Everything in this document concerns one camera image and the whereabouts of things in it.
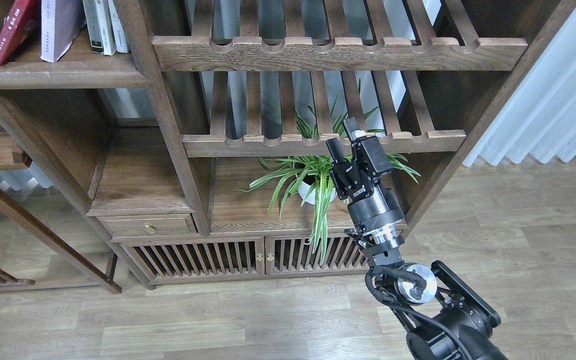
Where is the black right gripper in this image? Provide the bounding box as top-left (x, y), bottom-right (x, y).
top-left (326, 117), bottom-right (404, 239)

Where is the white plant pot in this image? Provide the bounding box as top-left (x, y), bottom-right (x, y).
top-left (298, 181), bottom-right (338, 206)

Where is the green spider plant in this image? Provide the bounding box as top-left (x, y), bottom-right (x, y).
top-left (238, 95), bottom-right (421, 266)

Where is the white pleated curtain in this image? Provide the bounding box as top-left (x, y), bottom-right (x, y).
top-left (463, 9), bottom-right (576, 167)

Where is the white upright book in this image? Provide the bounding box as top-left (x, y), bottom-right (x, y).
top-left (108, 0), bottom-right (130, 54)
top-left (82, 0), bottom-right (117, 56)

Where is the red paperback book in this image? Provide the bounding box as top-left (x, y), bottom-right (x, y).
top-left (0, 0), bottom-right (41, 66)

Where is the white upright book left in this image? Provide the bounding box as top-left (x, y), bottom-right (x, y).
top-left (82, 0), bottom-right (117, 56)

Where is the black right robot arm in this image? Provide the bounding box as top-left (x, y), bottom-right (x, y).
top-left (326, 117), bottom-right (505, 360)

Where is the wooden side furniture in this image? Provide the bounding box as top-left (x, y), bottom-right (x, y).
top-left (0, 125), bottom-right (122, 294)

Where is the dark wooden bookshelf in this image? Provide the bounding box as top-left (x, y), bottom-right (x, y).
top-left (0, 0), bottom-right (576, 289)

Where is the brass drawer knob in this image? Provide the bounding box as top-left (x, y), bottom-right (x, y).
top-left (144, 222), bottom-right (156, 234)

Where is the white lavender paperback book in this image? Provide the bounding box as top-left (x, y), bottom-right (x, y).
top-left (40, 0), bottom-right (86, 63)

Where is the white upright book right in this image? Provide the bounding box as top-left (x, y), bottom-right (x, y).
top-left (108, 0), bottom-right (130, 54)

